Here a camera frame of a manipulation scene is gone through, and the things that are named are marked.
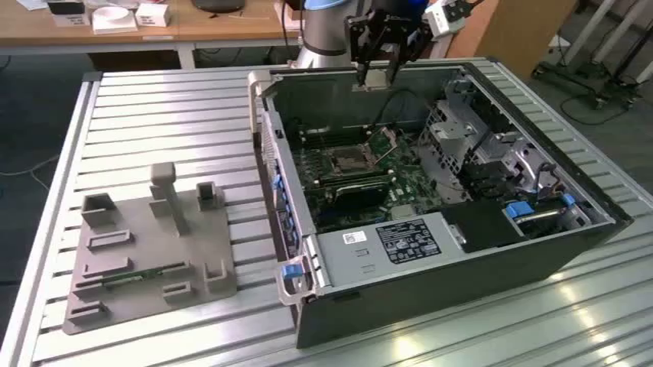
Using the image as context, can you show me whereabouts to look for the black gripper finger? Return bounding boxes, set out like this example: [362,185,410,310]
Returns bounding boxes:
[383,22,435,84]
[342,15,383,88]

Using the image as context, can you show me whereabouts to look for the silver CPU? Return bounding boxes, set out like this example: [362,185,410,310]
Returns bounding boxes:
[365,70,393,92]

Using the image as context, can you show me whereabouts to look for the metal socket cover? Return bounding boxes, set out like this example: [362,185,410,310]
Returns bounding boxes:
[363,127,403,160]

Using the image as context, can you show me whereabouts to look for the CPU socket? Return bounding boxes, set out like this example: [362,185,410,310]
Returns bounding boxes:
[325,146,383,180]

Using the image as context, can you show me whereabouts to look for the wooden cabinet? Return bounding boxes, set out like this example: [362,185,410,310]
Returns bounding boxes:
[447,0,581,82]

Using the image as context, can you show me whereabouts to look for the metal drive cage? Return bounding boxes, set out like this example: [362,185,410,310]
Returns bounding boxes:
[415,70,537,203]

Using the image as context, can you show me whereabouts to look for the green motherboard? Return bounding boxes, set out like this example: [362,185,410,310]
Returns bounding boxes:
[291,128,446,235]

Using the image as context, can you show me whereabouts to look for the black graphics card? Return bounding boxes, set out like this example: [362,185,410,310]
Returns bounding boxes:
[323,179,390,210]

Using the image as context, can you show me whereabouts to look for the wheeled equipment stand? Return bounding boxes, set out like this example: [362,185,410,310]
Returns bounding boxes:
[530,0,653,112]

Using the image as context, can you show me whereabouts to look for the dark round object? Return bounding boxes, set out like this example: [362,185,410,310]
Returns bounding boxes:
[191,0,245,12]

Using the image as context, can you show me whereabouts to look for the black plastic drive bay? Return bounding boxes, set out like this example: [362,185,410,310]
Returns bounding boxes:
[457,158,517,202]

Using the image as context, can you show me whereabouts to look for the white printed box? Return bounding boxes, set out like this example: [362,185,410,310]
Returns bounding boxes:
[135,2,172,28]

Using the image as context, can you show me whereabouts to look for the blue plastic drive latch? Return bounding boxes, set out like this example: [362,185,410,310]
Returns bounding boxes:
[502,201,534,222]

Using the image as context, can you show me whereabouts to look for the black plastic shroud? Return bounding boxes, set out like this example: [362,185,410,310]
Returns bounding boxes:
[441,200,530,253]

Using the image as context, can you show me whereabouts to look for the silver metal tube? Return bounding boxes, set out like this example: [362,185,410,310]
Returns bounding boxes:
[513,208,572,227]

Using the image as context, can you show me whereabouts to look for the silver power supply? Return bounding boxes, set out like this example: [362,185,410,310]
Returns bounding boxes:
[310,212,469,288]

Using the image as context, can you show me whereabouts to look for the white block round hollow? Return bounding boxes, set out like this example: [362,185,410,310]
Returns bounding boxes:
[90,6,140,36]

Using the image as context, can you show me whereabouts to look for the white box black top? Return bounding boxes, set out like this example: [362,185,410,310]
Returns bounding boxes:
[48,0,88,28]

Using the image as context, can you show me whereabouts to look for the black PC case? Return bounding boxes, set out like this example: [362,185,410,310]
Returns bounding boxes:
[246,60,637,349]

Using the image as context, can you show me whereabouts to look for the grey parts rack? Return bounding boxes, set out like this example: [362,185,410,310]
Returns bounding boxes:
[60,162,241,336]

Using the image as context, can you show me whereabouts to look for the green RAM stick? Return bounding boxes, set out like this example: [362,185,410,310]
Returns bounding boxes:
[102,267,167,286]

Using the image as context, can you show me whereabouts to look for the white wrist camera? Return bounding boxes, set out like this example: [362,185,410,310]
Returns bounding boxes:
[422,0,469,38]

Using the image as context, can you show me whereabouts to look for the silver drive bracket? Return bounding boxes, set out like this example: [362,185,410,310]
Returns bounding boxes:
[430,121,480,141]

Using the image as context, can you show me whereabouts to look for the coloured wire bundle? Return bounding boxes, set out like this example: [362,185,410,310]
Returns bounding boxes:
[530,161,565,202]

